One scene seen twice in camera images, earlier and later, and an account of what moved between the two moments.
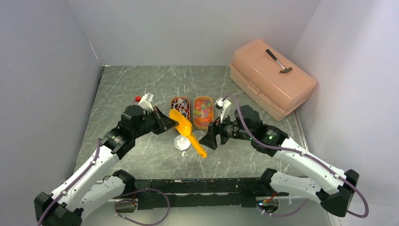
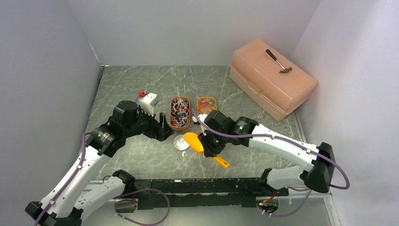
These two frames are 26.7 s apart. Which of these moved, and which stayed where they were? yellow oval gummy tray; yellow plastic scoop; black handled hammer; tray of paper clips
Moved: yellow plastic scoop
Stayed: black handled hammer; yellow oval gummy tray; tray of paper clips
